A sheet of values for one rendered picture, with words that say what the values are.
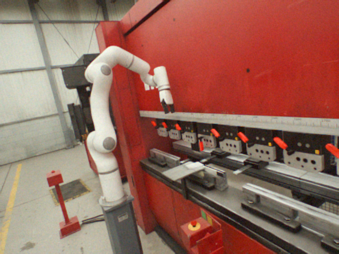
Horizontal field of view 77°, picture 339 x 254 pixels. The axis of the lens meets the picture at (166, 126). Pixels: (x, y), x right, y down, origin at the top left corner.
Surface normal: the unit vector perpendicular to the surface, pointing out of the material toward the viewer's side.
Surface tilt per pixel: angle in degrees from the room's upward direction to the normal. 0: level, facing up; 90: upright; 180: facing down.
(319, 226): 90
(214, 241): 90
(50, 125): 90
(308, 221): 90
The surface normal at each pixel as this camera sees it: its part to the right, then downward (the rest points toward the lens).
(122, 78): 0.51, 0.08
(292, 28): -0.85, 0.24
